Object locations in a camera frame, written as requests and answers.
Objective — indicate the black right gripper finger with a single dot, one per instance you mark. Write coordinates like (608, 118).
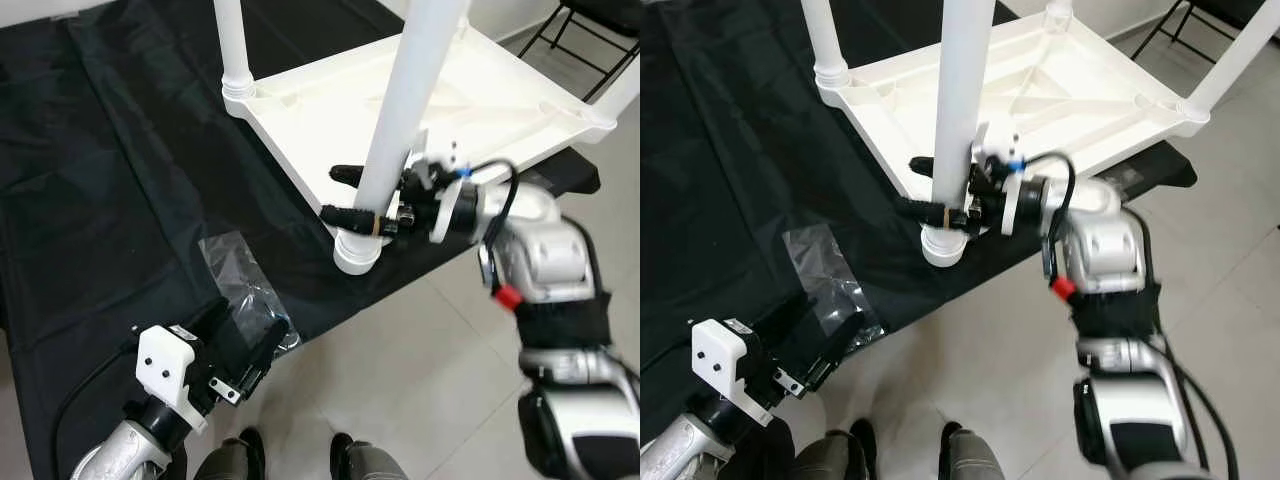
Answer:
(921, 167)
(345, 173)
(920, 212)
(348, 219)

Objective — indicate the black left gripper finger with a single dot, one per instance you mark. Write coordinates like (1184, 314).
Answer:
(836, 348)
(266, 350)
(780, 318)
(212, 320)

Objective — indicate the white plastic table leg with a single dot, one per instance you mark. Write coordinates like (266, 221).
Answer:
(822, 40)
(1060, 12)
(410, 80)
(232, 40)
(620, 95)
(1235, 60)
(960, 80)

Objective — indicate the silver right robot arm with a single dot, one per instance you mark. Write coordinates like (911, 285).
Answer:
(545, 255)
(1110, 245)

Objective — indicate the yellow rubber band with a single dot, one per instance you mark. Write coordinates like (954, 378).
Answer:
(375, 224)
(945, 218)

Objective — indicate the clear plastic bag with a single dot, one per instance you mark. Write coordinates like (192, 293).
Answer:
(240, 275)
(820, 265)

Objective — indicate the white plastic table top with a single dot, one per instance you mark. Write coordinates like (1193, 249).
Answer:
(1080, 100)
(320, 120)

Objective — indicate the translucent tape patch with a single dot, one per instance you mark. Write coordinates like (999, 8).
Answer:
(1122, 180)

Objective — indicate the grey robot right leg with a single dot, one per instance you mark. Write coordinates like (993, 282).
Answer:
(368, 462)
(972, 455)

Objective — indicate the black folding chair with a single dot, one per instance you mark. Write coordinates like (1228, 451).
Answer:
(1240, 8)
(610, 12)

